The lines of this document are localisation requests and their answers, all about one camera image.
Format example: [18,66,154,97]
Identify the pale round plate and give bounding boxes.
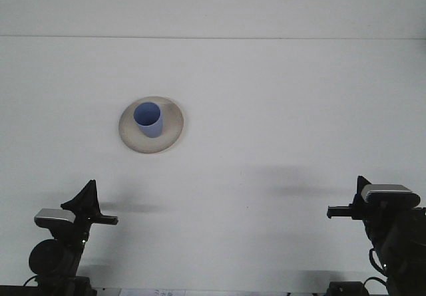
[118,95,185,155]

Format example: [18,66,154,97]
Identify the pale blue cup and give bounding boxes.
[132,101,164,139]

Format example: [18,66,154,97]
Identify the printed white paper sheet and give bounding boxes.
[118,288,189,296]

